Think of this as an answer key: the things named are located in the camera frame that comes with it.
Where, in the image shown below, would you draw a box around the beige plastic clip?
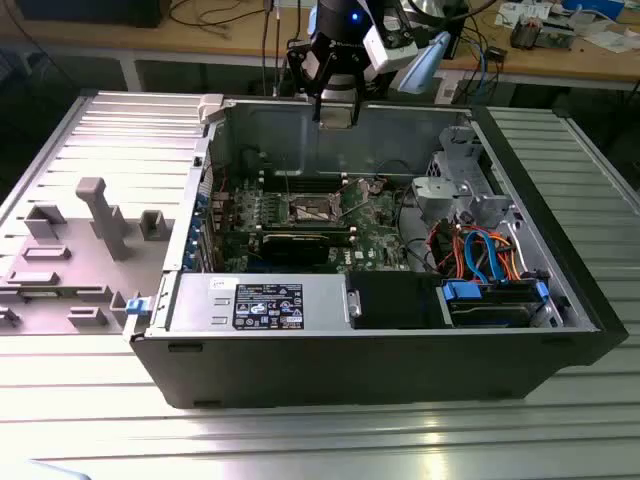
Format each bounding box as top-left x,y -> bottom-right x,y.
196,93 -> 228,127

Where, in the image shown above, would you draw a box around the metal socket cover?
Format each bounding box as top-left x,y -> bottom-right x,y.
331,177 -> 374,220

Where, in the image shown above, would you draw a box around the hard disk in blue carrier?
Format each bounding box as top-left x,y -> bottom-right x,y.
436,278 -> 552,330

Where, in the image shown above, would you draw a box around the blue cable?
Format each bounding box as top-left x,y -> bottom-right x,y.
469,29 -> 502,104

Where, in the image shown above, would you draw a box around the thin black cable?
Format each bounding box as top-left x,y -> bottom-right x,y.
374,158 -> 419,177

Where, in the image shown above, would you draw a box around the green motherboard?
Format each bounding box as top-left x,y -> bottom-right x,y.
207,167 -> 419,275

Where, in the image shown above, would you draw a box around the silver power supply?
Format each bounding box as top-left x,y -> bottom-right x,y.
166,273 -> 352,335

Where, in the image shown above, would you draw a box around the wooden desk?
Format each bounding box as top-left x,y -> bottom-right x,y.
0,0 -> 640,94

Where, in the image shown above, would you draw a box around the printed paper sheets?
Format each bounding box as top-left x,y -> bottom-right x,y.
494,1 -> 527,27

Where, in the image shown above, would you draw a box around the grey metal bracket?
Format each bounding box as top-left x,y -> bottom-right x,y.
411,175 -> 475,222

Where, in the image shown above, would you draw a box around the blue box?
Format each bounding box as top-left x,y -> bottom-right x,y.
558,0 -> 629,17

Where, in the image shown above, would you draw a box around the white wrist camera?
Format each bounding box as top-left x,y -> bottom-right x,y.
363,24 -> 419,75

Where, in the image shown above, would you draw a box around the perforated metal drive cage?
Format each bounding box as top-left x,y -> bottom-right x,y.
427,124 -> 517,236

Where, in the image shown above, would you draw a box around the loose circuit board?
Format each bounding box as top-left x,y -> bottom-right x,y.
537,22 -> 576,52

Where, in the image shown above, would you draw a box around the orange wire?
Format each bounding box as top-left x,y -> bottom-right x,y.
449,225 -> 466,275
487,230 -> 524,281

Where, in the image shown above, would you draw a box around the black box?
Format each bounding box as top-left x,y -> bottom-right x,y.
19,0 -> 162,30

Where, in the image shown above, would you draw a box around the blue wire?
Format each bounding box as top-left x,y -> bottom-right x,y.
463,232 -> 489,281
482,234 -> 507,287

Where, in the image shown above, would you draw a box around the pale blue teach pendant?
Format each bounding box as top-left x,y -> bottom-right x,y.
396,30 -> 452,95

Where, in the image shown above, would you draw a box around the thick black sleeved cable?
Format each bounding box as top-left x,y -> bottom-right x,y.
391,185 -> 432,275

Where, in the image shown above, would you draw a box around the black graphics card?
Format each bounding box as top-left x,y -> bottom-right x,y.
258,230 -> 333,267

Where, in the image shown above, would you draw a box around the white paper sheet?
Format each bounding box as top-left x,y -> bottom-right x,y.
582,28 -> 640,55

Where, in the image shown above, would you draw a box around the cpu socket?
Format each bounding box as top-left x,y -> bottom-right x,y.
287,191 -> 347,225

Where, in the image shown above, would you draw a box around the black pc case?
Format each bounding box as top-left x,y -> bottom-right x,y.
122,91 -> 630,412

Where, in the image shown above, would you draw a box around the black computer tower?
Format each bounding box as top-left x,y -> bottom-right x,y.
439,19 -> 472,61

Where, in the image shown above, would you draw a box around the metal cpu locking lever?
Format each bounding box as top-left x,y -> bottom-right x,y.
281,168 -> 296,209

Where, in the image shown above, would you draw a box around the silver cpu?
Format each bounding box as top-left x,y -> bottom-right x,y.
318,105 -> 359,130

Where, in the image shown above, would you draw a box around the grey parts rack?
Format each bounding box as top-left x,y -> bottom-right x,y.
0,176 -> 177,337

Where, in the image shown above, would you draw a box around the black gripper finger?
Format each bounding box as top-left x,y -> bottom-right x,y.
286,41 -> 327,125
339,46 -> 371,127

